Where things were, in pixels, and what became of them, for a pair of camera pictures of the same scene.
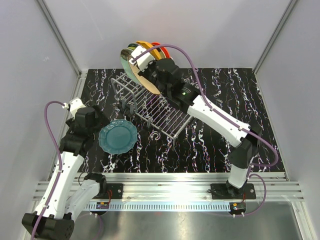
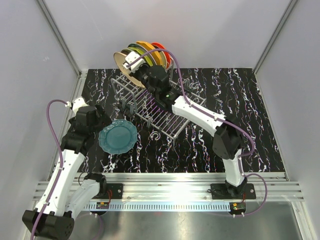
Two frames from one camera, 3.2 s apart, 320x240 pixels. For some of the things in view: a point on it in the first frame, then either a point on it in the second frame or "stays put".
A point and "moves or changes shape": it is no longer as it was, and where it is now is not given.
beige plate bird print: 143,80 moves or changes shape
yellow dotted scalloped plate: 154,53 stays put
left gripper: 101,121 stays put
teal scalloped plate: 118,137 stays put
